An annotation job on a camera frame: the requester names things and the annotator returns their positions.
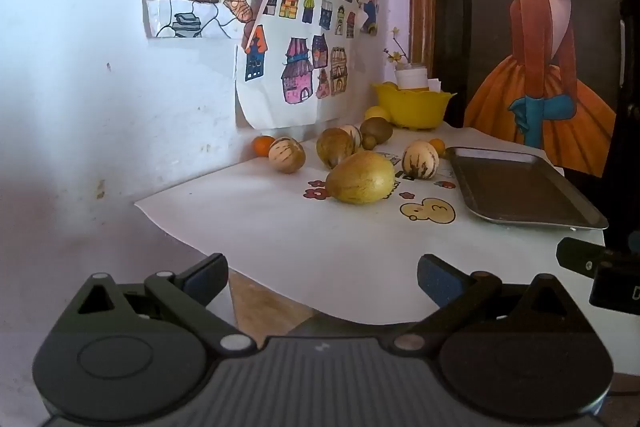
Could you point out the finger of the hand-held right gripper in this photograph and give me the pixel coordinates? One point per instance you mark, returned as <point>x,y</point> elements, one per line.
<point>577,254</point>

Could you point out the lemon in bowl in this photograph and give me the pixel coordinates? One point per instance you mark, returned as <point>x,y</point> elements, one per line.
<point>390,85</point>

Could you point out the yellow lemon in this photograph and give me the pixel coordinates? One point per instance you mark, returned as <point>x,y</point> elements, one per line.
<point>376,113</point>

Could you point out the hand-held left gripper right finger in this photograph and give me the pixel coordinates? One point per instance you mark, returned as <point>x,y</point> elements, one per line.
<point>442,279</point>

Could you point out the small green fruit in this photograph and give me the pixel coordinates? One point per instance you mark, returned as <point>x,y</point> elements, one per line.
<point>369,142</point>

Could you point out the small orange kumquat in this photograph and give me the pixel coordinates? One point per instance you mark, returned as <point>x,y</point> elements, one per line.
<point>438,146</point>

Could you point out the metal tray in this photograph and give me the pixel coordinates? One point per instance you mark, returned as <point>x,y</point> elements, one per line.
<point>520,187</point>

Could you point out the yellow plastic bowl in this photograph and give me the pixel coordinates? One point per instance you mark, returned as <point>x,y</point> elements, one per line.
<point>412,108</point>

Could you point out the houses drawing paper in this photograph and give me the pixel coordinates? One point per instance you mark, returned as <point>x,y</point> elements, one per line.
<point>300,57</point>

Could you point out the striped pepino melon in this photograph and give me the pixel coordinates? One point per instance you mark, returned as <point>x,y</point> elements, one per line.
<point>286,154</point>
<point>354,134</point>
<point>420,161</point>

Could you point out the orange tangerine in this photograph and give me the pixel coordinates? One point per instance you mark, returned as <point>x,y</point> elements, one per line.
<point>262,145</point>

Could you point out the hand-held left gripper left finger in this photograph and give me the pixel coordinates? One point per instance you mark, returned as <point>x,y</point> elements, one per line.
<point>204,276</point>

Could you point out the brown kiwi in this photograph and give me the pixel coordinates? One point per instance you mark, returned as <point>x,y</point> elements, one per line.
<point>377,129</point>

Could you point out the white printed table cloth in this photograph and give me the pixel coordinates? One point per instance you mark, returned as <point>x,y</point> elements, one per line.
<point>300,247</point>

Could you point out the yellow flower sprig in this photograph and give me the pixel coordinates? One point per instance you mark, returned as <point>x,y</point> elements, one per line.
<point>397,49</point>

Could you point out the small white box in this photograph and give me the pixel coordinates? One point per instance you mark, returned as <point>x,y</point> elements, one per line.
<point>434,83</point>

